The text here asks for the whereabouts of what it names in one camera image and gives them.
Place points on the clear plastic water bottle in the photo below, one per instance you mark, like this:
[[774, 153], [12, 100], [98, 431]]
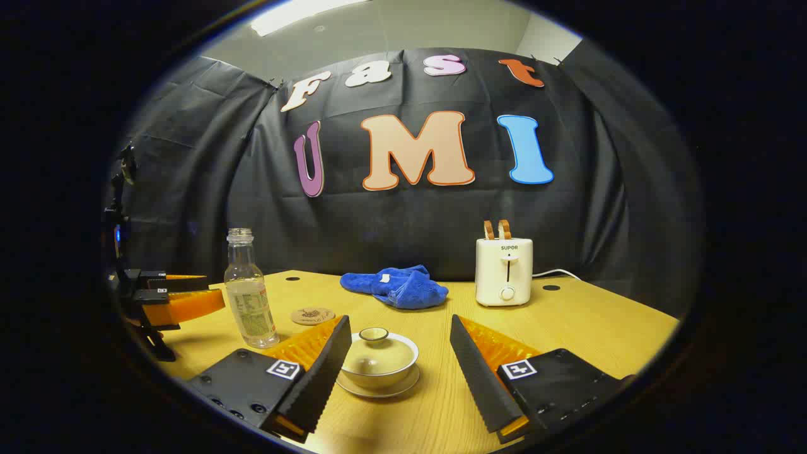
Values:
[[251, 302]]

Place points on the blue towel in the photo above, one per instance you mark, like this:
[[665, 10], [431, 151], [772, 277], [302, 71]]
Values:
[[403, 289]]

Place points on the toast slice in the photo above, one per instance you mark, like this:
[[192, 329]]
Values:
[[504, 229], [488, 230]]

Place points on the round cork coaster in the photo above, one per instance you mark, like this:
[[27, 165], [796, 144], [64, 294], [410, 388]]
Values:
[[313, 316]]

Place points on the cream ceramic teacup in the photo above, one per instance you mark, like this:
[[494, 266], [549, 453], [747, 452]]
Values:
[[378, 380]]

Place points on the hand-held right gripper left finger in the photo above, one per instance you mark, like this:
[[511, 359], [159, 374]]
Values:
[[325, 378]]

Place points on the white toaster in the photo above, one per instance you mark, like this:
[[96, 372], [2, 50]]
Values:
[[504, 271]]

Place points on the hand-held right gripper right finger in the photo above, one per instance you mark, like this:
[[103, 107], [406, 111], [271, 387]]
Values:
[[479, 378]]

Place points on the cream ceramic saucer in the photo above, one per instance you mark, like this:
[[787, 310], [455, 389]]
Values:
[[378, 393]]

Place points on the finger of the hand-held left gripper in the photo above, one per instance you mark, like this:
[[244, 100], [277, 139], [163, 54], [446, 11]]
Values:
[[189, 306], [156, 279]]

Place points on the black backdrop cloth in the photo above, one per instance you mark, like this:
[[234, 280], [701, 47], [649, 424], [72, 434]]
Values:
[[403, 227]]

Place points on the cream ceramic teacup lid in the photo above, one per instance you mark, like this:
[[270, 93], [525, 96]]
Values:
[[378, 356]]

